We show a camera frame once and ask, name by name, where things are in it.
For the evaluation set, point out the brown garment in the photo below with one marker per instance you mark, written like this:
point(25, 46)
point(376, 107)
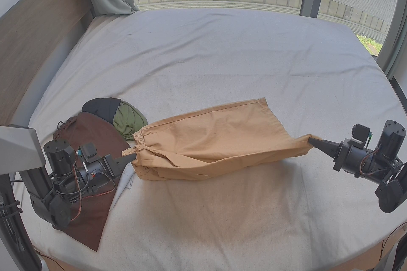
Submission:
point(92, 136)

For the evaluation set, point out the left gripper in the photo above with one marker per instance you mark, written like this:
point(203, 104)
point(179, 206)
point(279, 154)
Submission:
point(98, 171)

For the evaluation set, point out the black garment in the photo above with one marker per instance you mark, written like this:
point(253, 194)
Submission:
point(98, 107)

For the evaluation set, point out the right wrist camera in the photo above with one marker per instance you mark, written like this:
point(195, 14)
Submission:
point(361, 131)

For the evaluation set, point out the white garment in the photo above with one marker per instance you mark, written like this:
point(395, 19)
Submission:
point(125, 180)

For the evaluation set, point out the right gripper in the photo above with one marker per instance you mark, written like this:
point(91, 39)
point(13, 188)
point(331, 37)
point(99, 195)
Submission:
point(348, 158)

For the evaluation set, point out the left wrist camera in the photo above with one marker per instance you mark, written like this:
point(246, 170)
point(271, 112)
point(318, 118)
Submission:
point(89, 150)

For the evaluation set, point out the tan shorts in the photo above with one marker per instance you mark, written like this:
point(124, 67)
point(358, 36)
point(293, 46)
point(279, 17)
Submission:
point(222, 136)

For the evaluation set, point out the green garment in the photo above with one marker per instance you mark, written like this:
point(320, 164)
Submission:
point(127, 120)

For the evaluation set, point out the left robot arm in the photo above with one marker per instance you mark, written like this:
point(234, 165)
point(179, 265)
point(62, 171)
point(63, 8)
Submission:
point(58, 158)

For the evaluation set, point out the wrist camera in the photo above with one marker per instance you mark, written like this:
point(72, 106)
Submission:
point(89, 150)
point(361, 131)

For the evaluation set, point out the bed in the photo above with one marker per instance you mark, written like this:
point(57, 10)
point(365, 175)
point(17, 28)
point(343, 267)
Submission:
point(222, 57)

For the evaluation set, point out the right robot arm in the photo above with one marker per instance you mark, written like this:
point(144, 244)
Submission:
point(394, 139)

